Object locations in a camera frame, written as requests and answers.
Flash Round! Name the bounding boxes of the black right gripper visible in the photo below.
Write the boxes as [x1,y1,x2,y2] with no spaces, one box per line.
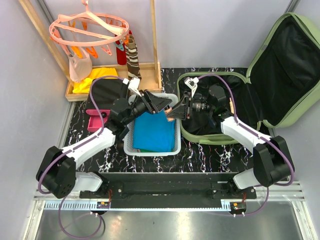
[166,91,214,121]

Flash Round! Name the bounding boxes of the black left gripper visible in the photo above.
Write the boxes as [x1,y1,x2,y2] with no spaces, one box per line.
[123,90,172,126]

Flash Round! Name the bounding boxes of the blue shirt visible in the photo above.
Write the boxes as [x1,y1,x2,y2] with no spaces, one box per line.
[133,111,175,153]

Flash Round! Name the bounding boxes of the green shirt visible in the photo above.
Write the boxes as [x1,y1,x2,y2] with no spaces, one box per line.
[136,148,155,153]

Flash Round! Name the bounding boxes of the magenta plastic tray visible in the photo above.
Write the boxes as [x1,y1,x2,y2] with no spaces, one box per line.
[85,109,110,133]

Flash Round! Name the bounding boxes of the green hard-shell suitcase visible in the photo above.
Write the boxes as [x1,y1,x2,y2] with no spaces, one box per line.
[177,12,320,130]

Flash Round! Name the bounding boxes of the brown capped cosmetic bottle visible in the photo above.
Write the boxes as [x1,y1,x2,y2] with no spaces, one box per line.
[164,107,176,122]

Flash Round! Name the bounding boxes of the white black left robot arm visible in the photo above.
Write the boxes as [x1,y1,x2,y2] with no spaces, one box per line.
[36,90,172,199]

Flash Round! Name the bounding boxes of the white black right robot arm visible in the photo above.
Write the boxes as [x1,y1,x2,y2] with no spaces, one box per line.
[166,85,295,199]

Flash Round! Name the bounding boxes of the wooden clothes rack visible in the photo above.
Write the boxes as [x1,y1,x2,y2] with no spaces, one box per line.
[18,0,163,102]

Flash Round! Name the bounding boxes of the brown striped sock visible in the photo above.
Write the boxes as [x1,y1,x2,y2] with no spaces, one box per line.
[124,34,142,80]

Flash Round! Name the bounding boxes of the white plastic mesh basket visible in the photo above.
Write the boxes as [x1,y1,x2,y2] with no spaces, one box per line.
[123,92,182,157]

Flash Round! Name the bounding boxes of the black box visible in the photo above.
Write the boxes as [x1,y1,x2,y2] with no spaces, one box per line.
[91,78,128,110]

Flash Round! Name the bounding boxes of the red garment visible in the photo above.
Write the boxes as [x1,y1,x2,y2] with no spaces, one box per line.
[116,30,132,66]

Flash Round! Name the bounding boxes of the teal clothespin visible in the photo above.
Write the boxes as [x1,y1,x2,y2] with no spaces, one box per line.
[114,40,124,52]

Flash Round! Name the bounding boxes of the yellow shorts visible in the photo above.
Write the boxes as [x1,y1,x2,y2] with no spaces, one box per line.
[72,67,119,95]

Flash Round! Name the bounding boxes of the orange clothespin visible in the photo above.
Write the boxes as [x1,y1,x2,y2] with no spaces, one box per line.
[85,46,99,59]

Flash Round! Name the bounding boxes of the pale pink garment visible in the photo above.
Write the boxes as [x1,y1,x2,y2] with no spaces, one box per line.
[67,47,93,83]

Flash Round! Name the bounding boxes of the pink round clip hanger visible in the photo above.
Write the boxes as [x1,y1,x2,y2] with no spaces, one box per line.
[49,0,130,56]

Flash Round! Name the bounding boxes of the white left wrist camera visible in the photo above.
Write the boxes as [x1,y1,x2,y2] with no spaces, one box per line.
[122,77,142,97]

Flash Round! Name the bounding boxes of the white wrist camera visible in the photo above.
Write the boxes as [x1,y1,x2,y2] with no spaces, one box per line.
[184,77,199,98]
[122,77,142,97]

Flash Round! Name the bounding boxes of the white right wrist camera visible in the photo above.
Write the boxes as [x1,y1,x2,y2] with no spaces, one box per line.
[184,77,199,98]

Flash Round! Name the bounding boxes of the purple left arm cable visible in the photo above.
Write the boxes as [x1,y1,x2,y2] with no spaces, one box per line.
[37,75,126,238]

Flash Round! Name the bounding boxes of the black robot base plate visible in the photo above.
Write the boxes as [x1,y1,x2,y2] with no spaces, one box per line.
[48,171,281,211]

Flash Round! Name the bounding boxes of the aluminium frame rail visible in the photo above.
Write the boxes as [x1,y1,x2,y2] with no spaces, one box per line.
[24,182,320,240]

